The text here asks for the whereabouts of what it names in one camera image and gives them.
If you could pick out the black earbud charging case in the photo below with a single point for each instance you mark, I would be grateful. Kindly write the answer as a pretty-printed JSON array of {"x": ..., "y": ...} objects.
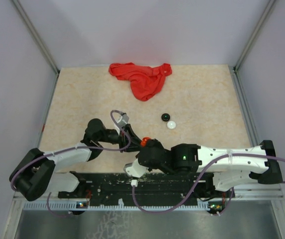
[{"x": 165, "y": 117}]

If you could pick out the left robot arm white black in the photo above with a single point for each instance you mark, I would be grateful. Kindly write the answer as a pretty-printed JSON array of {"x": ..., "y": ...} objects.
[{"x": 40, "y": 173}]

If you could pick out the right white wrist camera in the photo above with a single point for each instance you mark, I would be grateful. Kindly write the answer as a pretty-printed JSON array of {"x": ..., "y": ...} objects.
[{"x": 135, "y": 171}]

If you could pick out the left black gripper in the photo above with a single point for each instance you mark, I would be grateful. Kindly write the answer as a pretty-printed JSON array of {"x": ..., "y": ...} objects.
[{"x": 127, "y": 142}]

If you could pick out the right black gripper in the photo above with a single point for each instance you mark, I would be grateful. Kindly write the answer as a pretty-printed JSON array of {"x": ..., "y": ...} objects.
[{"x": 154, "y": 143}]

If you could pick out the red crumpled cloth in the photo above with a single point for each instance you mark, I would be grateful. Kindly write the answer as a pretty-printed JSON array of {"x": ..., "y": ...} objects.
[{"x": 145, "y": 81}]

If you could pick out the white earbud charging case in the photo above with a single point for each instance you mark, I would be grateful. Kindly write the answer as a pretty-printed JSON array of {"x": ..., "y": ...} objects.
[{"x": 171, "y": 124}]

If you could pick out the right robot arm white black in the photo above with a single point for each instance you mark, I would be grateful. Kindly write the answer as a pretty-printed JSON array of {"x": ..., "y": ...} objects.
[{"x": 229, "y": 167}]

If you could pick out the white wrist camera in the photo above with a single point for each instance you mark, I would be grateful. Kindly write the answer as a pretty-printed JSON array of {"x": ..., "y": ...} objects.
[
  {"x": 122, "y": 120},
  {"x": 135, "y": 171}
]

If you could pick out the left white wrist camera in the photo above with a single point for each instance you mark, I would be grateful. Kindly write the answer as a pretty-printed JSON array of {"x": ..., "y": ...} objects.
[{"x": 122, "y": 120}]

